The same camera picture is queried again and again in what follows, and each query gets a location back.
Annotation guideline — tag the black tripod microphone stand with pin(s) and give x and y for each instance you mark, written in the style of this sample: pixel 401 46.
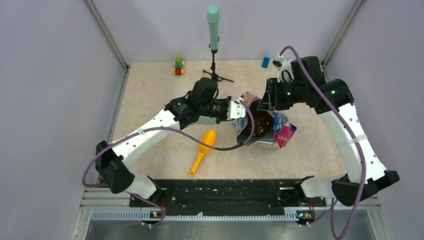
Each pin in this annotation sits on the black tripod microphone stand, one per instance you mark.
pixel 212 73

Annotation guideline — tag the blue block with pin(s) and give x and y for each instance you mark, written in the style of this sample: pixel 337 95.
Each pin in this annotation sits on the blue block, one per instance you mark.
pixel 265 62

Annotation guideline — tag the cat food bag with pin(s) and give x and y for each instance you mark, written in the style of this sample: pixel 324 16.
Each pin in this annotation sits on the cat food bag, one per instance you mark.
pixel 283 128

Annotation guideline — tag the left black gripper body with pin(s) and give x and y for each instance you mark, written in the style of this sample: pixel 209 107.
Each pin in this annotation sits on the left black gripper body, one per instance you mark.
pixel 216 109

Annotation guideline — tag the colourful toy block figure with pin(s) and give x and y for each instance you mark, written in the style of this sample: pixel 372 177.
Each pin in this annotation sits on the colourful toy block figure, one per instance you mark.
pixel 178 66

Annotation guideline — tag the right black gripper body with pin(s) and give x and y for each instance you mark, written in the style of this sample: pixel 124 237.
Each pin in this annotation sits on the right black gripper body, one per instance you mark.
pixel 282 95

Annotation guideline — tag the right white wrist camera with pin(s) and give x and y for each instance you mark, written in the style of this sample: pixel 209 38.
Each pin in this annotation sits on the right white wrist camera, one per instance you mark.
pixel 283 65

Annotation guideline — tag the green microphone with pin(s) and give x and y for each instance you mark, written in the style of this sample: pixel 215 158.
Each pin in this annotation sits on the green microphone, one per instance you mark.
pixel 213 19

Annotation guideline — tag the grey cable duct strip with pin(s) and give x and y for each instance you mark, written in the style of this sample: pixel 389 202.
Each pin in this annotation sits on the grey cable duct strip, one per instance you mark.
pixel 147 215

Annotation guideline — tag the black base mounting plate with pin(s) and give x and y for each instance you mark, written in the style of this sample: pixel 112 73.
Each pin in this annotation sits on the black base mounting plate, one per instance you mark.
pixel 231 197

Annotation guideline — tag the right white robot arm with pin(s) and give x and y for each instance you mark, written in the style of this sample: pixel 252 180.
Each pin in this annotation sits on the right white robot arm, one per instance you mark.
pixel 340 116

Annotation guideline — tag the yellow plastic scoop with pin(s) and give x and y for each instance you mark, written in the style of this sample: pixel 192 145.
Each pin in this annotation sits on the yellow plastic scoop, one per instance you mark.
pixel 209 138

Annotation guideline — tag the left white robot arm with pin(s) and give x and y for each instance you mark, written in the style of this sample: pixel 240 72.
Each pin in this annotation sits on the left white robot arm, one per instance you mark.
pixel 113 160

